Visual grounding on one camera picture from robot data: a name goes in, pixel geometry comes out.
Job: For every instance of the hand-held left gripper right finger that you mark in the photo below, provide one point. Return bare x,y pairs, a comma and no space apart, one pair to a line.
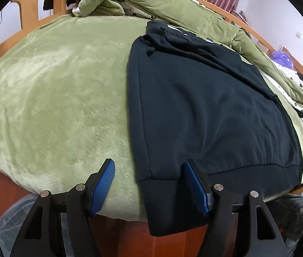
195,190

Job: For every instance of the wooden bed frame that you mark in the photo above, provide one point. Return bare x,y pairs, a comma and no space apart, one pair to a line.
31,18

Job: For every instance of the pile of cardboard boxes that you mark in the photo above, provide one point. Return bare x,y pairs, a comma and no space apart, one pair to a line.
242,15

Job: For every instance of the green floral-lined quilt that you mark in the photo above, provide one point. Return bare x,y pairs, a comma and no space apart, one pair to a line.
167,2

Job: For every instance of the green plush bed sheet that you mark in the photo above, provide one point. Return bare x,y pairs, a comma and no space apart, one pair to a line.
47,99

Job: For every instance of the purple plush toy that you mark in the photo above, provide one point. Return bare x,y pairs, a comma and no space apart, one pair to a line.
282,60

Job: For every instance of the black sweatshirt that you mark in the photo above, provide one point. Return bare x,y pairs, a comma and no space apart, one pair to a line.
207,107

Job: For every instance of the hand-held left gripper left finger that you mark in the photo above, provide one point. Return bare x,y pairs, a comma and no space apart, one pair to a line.
103,190

